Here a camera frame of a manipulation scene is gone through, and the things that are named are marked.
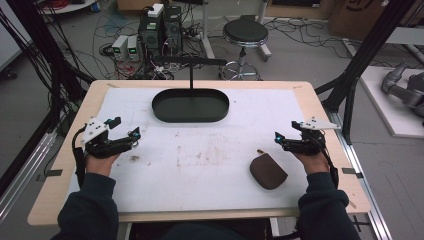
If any person's left hand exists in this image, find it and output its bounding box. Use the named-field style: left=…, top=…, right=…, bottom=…
left=84, top=152, right=122, bottom=178

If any black oval tray with hanger bar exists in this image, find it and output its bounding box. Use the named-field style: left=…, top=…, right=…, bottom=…
left=151, top=55, right=231, bottom=124

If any brown zipper pouch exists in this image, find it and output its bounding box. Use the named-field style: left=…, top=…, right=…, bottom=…
left=249, top=148, right=289, bottom=191

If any white box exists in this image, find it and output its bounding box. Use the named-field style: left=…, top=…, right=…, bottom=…
left=146, top=2, right=165, bottom=19

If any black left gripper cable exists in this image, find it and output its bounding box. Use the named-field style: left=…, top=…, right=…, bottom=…
left=71, top=125, right=87, bottom=188

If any black frame strut with cables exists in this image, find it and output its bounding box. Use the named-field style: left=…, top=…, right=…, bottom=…
left=0, top=0, right=96, bottom=111

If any white table mat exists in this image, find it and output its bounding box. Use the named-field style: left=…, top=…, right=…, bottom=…
left=67, top=86, right=330, bottom=214

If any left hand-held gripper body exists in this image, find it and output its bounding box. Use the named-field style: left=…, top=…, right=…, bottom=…
left=81, top=116, right=135, bottom=160

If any tangle of floor cables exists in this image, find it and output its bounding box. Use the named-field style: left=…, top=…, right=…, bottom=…
left=266, top=16, right=354, bottom=59

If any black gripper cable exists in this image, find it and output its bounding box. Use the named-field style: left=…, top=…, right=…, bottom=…
left=320, top=146, right=340, bottom=190
left=71, top=125, right=87, bottom=188

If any black computer tower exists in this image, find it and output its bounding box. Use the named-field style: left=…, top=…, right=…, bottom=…
left=162, top=4, right=184, bottom=54
left=137, top=12, right=165, bottom=61

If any person's right hand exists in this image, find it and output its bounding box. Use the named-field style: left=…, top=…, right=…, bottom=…
left=292, top=150, right=332, bottom=176

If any cardboard box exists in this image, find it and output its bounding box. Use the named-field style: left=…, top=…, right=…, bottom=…
left=327, top=0, right=424, bottom=43

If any grey power supply unit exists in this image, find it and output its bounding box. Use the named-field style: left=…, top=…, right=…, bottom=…
left=126, top=35, right=140, bottom=62
left=111, top=34, right=130, bottom=62

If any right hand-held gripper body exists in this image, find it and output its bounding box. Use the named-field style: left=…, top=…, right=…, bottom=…
left=282, top=116, right=342, bottom=157

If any aluminium rail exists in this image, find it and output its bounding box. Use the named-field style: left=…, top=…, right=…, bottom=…
left=327, top=111, right=394, bottom=240
left=0, top=129, right=58, bottom=224

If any white platform board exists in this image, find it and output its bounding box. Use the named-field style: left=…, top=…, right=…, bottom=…
left=359, top=65, right=424, bottom=140

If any white table leg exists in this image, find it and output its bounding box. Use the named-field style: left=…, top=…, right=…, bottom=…
left=199, top=0, right=216, bottom=60

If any black round stool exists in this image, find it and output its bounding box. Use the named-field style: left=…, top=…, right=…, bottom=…
left=219, top=17, right=270, bottom=82

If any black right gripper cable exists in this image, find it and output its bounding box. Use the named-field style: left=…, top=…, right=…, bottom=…
left=320, top=146, right=340, bottom=190

